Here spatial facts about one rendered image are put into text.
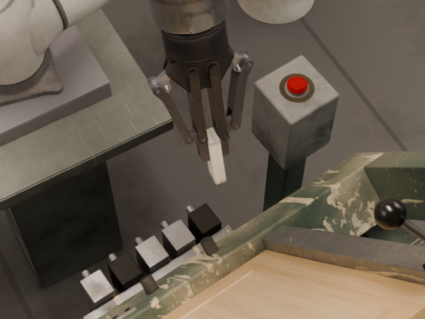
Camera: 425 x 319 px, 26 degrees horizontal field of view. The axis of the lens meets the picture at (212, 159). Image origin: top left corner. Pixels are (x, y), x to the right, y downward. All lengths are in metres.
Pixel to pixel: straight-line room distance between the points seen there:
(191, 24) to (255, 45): 2.00
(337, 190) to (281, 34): 1.40
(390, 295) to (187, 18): 0.45
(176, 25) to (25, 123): 0.96
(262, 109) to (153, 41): 1.25
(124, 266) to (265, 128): 0.39
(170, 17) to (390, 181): 0.76
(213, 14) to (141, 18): 2.07
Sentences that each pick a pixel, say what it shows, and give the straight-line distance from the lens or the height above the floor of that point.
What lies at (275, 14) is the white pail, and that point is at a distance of 3.03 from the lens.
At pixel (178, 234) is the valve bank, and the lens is 1.80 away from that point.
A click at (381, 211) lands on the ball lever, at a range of 1.08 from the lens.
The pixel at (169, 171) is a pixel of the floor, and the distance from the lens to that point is 2.75.
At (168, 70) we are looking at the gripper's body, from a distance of 1.08.
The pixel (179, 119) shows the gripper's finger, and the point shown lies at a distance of 1.11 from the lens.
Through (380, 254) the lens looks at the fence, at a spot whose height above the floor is 1.22.
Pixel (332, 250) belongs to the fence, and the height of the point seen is 1.12.
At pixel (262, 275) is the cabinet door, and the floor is 0.98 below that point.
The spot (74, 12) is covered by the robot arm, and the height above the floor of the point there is 0.97.
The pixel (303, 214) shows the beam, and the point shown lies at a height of 0.90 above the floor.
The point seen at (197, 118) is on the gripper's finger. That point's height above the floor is 1.45.
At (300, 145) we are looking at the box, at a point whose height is 0.82.
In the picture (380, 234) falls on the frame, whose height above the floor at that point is 0.79.
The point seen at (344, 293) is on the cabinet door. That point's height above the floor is 1.21.
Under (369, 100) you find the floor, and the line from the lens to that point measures 2.92.
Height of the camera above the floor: 2.39
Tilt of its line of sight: 60 degrees down
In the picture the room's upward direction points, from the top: straight up
